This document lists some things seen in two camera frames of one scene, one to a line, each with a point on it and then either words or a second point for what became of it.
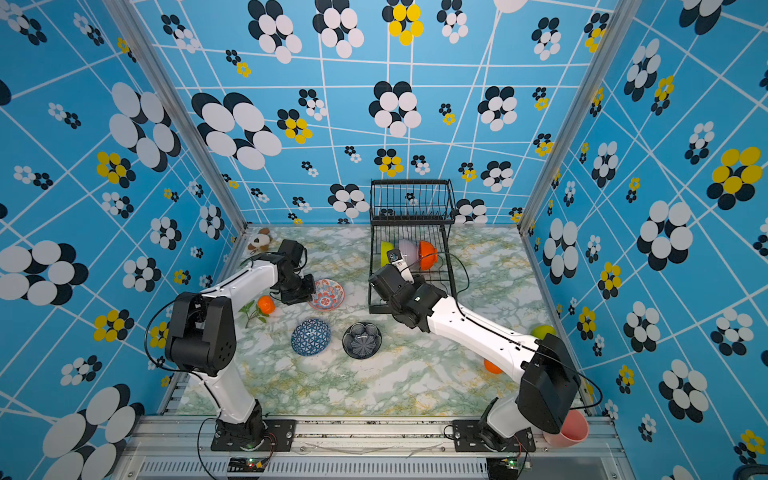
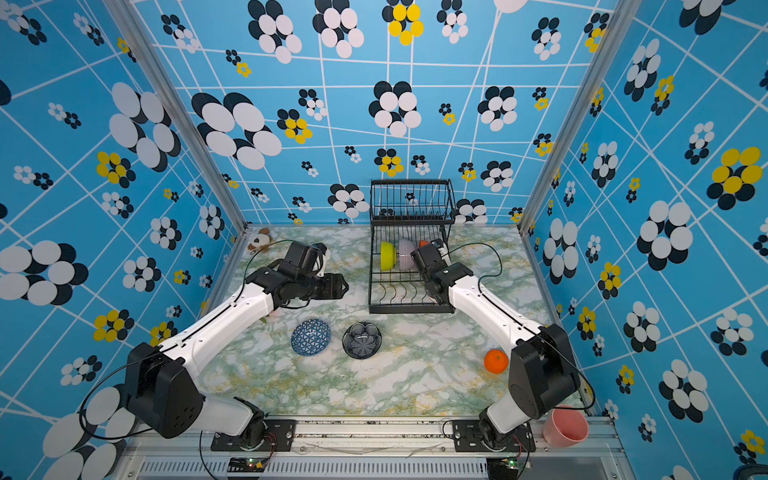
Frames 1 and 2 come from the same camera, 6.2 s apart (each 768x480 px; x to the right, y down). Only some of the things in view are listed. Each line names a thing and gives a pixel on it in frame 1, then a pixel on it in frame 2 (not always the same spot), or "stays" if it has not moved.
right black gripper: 420,285 → 456,268
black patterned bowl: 362,340 stays
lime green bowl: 384,248 stays
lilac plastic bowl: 410,252 stays
